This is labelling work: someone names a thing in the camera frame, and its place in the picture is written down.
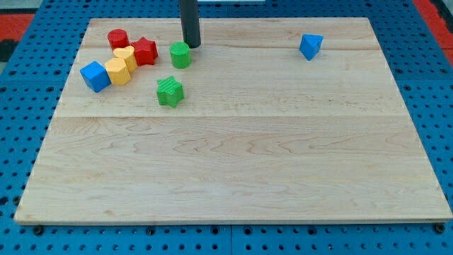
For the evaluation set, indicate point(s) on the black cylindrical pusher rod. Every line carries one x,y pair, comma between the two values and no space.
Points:
190,22

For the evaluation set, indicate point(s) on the blue cube block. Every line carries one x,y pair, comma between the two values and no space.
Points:
95,76

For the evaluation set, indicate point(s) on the yellow pentagon block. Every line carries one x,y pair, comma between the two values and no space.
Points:
117,71

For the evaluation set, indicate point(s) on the yellow heart block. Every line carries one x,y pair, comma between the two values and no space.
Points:
127,54

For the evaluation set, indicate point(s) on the red cylinder block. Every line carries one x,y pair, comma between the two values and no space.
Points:
118,38

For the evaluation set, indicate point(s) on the wooden board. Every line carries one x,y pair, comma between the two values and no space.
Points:
263,136

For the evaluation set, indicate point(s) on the red star block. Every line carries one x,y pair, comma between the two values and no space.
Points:
145,51

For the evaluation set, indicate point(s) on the green star block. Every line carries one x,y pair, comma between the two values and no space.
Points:
169,92

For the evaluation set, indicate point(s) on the green cylinder block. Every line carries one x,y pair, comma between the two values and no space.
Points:
180,55

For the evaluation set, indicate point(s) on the blue triangle block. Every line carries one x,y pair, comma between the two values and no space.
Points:
310,45

